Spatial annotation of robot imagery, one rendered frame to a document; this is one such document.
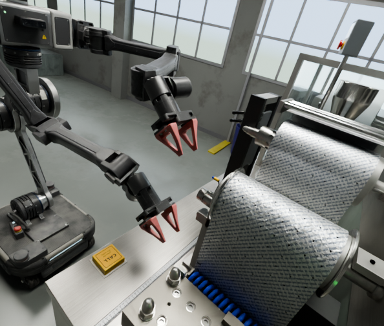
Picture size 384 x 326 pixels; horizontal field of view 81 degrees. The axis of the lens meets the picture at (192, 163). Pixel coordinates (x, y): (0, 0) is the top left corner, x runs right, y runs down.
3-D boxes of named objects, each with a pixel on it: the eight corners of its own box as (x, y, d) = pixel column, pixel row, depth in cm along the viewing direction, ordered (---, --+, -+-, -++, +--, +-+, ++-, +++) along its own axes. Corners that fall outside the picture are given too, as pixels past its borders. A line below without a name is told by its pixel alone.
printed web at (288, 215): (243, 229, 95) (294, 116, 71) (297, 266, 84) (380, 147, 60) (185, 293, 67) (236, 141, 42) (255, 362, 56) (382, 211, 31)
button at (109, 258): (111, 248, 75) (112, 243, 74) (124, 261, 72) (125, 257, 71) (92, 260, 70) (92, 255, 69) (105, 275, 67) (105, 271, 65)
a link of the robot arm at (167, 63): (165, 71, 98) (168, 43, 92) (178, 74, 98) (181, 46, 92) (127, 101, 62) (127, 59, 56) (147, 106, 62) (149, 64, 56)
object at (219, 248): (194, 268, 61) (211, 218, 52) (275, 338, 50) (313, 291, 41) (193, 269, 61) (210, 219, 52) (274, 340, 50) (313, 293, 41)
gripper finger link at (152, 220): (152, 249, 62) (135, 220, 63) (170, 237, 67) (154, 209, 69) (164, 243, 57) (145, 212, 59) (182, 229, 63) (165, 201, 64)
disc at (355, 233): (321, 265, 52) (358, 217, 45) (324, 266, 52) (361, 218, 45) (309, 311, 41) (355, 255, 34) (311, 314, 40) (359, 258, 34)
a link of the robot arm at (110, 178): (103, 171, 62) (126, 152, 67) (103, 184, 72) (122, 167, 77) (136, 200, 62) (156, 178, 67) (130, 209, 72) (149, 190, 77)
